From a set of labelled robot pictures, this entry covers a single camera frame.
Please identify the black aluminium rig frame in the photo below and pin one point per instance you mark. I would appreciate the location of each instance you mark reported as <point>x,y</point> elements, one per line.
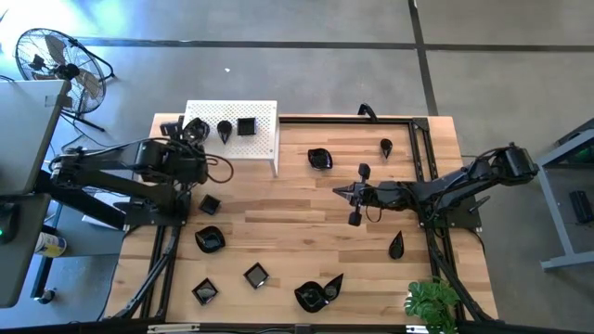
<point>348,120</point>

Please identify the green leafy plant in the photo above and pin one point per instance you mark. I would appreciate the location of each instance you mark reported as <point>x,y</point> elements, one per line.
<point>431,299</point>

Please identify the white perforated metal shelf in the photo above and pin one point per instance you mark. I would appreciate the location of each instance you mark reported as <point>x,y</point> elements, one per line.
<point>260,144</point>

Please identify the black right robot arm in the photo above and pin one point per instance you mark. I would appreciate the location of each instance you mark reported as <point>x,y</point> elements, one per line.
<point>441,188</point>

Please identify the black square mini plate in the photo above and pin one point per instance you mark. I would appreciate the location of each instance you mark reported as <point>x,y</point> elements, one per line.
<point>204,291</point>
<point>246,126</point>
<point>210,204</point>
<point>256,275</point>

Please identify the white and yellow cup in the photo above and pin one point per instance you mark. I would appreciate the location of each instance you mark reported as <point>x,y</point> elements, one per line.
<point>50,245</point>

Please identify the black flat device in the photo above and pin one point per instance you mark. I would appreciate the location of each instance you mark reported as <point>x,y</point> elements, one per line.
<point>581,206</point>

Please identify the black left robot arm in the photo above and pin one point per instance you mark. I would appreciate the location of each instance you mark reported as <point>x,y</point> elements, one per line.
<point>107,164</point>

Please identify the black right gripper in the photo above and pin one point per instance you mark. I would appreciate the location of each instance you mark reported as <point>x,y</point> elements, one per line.
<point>366,195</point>

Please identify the black computer mouse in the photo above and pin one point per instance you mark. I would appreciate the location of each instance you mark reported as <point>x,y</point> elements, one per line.
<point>7,222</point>

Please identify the black floor fan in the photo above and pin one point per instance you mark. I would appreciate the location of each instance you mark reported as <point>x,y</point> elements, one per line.
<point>60,70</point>

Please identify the grey metal desk frame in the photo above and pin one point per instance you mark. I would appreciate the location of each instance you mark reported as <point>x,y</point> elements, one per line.
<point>559,222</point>

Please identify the light grey desk top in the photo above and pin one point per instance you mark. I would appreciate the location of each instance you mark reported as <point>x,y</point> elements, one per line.
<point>28,134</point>

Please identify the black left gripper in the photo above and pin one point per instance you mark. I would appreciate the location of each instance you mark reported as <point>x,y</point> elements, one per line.
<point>174,130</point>

